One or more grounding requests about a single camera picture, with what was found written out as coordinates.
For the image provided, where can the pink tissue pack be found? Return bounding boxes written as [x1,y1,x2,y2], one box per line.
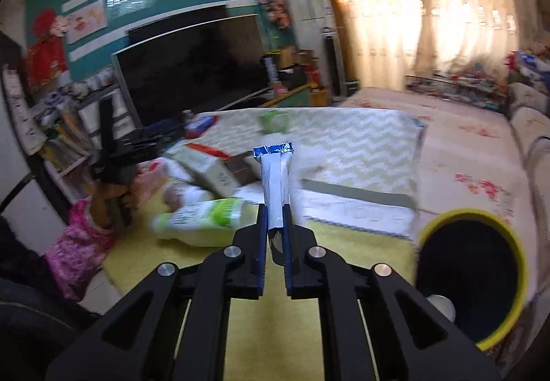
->
[130,157,169,209]

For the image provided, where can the white paper box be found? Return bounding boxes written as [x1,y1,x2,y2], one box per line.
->
[173,145,241,197]

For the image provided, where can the red snack wrapper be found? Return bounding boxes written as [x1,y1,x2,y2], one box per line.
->
[186,143,231,160]

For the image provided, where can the green white wet wipes pack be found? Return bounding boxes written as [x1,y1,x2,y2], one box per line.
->
[152,197,258,248]

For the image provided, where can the white blue snack wrapper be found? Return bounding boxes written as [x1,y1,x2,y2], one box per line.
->
[252,141,295,255]

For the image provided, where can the pink patterned sleeve forearm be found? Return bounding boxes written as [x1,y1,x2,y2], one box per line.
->
[44,197,115,302]

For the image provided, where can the person left hand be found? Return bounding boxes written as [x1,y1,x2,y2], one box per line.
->
[89,183,129,230]

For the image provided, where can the white drawer cabinet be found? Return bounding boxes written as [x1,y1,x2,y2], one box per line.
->
[78,87,136,143]

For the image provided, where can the blue red small pack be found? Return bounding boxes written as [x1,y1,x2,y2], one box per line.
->
[185,115,218,139]

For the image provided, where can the black bin yellow rim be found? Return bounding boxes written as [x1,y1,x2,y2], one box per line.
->
[415,209,529,351]

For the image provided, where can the brown small box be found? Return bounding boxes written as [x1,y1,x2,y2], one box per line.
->
[225,151,261,186]

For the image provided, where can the black flat screen television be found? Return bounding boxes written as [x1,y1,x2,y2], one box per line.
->
[112,14,268,127]

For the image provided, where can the beige chevron table cloth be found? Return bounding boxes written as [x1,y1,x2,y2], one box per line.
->
[165,106,427,241]

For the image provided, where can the green tape roll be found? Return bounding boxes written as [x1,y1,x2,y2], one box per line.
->
[259,110,290,134]

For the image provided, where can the floral floor mattress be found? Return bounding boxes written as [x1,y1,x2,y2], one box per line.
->
[343,88,538,298]

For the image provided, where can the black tower fan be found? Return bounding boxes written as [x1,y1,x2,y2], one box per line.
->
[322,27,345,99]

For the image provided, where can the white tall air conditioner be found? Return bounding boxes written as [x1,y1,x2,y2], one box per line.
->
[287,0,336,67]

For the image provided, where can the low shelf with books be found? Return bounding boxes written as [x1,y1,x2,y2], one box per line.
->
[405,71,507,113]

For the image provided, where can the beige sectional sofa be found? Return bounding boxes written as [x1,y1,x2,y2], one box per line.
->
[506,81,550,236]

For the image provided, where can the cream sheer curtains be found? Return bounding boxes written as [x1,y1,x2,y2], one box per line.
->
[335,0,541,90]

